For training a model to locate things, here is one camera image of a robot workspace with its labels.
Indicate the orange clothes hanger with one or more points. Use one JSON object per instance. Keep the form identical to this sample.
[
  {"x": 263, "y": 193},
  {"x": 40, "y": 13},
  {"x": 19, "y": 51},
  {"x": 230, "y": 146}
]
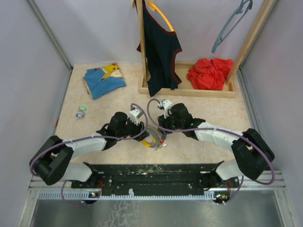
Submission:
[{"x": 153, "y": 7}]

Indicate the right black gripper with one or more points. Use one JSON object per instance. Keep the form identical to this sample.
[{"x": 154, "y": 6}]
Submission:
[{"x": 164, "y": 122}]

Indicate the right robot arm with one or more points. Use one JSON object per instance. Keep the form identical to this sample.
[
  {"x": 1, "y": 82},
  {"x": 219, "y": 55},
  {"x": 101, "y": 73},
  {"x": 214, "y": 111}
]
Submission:
[{"x": 252, "y": 155}]

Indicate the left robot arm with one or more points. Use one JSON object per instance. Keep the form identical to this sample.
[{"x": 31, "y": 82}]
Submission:
[{"x": 52, "y": 162}]

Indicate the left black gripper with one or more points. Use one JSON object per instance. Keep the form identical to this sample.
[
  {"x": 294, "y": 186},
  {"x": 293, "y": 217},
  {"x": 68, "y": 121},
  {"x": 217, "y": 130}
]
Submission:
[{"x": 138, "y": 128}]

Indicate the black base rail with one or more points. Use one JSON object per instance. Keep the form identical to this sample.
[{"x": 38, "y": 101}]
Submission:
[{"x": 155, "y": 179}]

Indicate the red crumpled cloth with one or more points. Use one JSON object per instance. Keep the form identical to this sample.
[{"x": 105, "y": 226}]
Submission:
[{"x": 209, "y": 74}]

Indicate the wooden clothes rack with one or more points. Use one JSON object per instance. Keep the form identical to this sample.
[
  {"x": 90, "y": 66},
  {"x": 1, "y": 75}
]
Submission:
[{"x": 206, "y": 29}]

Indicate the dark navy tank top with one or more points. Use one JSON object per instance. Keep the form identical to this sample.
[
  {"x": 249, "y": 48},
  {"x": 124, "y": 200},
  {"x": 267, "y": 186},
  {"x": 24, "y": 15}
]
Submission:
[{"x": 161, "y": 48}]

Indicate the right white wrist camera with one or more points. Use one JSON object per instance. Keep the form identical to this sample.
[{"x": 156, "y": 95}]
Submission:
[{"x": 165, "y": 105}]

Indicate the blue pikachu shirt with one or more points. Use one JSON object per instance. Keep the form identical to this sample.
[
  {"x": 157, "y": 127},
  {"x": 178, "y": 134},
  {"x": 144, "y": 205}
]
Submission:
[{"x": 101, "y": 81}]

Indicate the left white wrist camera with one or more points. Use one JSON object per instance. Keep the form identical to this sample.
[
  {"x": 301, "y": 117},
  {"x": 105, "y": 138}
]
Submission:
[{"x": 135, "y": 115}]

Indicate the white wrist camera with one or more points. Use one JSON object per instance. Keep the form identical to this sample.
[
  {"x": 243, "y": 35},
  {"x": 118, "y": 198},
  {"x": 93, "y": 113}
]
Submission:
[
  {"x": 135, "y": 115},
  {"x": 165, "y": 105}
]

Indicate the green key tag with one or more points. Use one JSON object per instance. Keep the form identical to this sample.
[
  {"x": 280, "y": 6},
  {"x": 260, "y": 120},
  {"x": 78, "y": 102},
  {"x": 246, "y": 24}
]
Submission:
[{"x": 81, "y": 108}]

